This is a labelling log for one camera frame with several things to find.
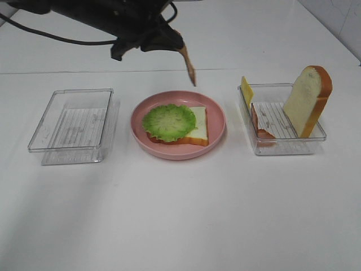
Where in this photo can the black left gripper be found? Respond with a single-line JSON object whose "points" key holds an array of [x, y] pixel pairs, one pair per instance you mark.
{"points": [[138, 24]]}

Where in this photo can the green lettuce leaf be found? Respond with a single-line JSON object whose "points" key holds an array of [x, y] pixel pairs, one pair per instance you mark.
{"points": [[169, 122]]}

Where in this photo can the yellow cheese slice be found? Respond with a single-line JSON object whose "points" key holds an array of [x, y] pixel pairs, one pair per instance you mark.
{"points": [[247, 91]]}

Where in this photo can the bread slice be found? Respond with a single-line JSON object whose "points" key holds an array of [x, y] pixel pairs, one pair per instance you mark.
{"points": [[199, 136]]}

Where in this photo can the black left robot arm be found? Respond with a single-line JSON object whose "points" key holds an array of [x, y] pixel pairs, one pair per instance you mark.
{"points": [[82, 11]]}

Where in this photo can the pink round plate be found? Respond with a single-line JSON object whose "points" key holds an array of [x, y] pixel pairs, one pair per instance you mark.
{"points": [[216, 122]]}

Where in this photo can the clear plastic tray left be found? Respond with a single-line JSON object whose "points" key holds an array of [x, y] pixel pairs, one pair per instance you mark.
{"points": [[76, 127]]}

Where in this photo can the clear plastic tray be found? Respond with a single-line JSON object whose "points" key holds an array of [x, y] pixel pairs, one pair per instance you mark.
{"points": [[268, 100], [76, 127]]}

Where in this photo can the clear plastic tray right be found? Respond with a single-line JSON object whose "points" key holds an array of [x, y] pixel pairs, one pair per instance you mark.
{"points": [[268, 100]]}

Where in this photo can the bread slice right tray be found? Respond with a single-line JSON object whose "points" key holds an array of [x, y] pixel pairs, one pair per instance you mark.
{"points": [[309, 95]]}

